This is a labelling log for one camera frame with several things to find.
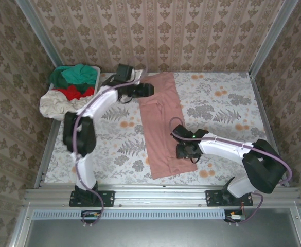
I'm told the red t-shirt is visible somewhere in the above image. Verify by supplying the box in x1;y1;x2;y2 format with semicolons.
52;85;96;101

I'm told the teal green t-shirt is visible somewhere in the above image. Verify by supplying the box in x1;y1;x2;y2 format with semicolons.
61;63;98;86

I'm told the aluminium mounting rail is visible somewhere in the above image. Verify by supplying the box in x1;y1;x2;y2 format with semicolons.
24;185;301;207

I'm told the pink t-shirt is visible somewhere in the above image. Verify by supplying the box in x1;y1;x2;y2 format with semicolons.
137;72;199;180

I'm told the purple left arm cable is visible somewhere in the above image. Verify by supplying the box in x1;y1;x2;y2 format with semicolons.
72;55;149;227

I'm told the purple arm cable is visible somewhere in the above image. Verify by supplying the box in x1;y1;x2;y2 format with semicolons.
72;55;149;227
168;117;293;227

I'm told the small circuit board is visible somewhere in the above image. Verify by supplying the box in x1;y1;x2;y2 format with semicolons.
224;210;245;222
82;210;101;220

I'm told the cream t-shirt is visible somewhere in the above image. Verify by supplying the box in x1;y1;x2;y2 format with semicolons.
39;90;94;120

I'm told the grey metal panel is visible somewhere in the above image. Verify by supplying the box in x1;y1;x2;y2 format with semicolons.
24;208;301;247

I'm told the dark green t-shirt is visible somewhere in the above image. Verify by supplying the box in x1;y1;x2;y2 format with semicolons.
49;66;95;95

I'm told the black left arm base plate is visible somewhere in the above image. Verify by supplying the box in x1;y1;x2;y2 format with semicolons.
69;190;115;208

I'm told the floral tablecloth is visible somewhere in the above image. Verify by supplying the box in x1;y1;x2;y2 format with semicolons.
44;72;281;186

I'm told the aluminium frame post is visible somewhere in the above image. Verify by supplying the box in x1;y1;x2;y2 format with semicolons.
15;0;63;67
247;0;299;78

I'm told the white laundry bin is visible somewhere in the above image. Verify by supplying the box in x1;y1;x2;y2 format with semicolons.
48;66;101;121

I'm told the slotted grey cable duct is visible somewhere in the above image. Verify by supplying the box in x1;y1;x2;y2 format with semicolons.
33;208;227;220

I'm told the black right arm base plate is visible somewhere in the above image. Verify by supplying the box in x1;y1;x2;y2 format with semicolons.
205;189;254;207

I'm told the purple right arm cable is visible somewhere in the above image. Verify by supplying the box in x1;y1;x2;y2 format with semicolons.
168;117;293;227

